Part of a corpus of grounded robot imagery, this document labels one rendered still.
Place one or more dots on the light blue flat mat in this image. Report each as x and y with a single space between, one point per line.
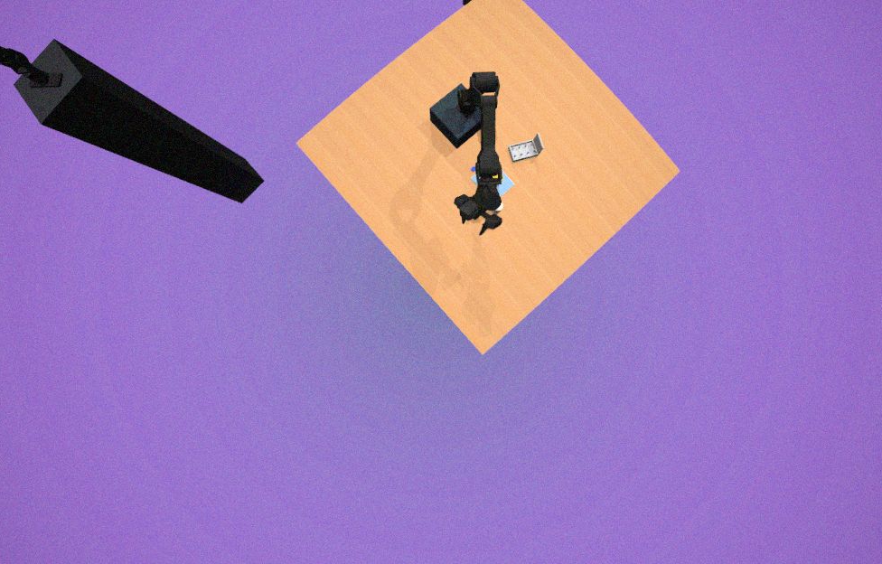
501 188

